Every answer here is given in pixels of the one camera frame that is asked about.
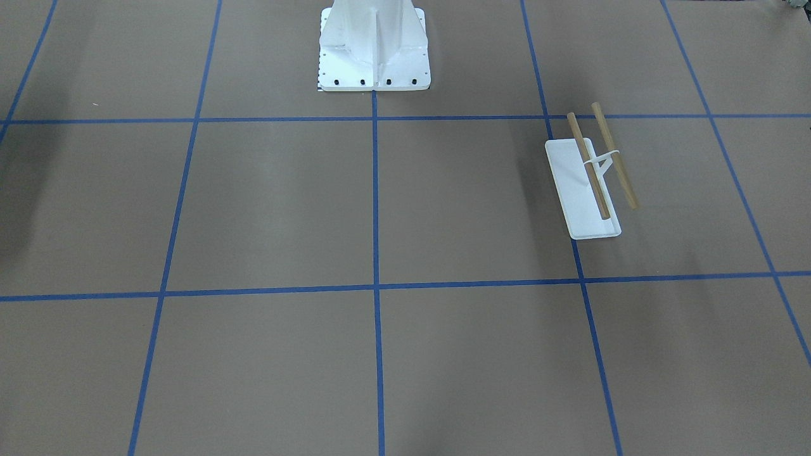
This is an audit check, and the white towel rack base tray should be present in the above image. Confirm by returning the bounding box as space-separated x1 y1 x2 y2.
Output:
545 138 621 240

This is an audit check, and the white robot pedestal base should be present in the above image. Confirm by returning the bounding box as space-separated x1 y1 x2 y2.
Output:
317 1 431 92

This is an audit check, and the white rack upright bracket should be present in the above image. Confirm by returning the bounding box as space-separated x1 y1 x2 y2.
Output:
584 148 619 179

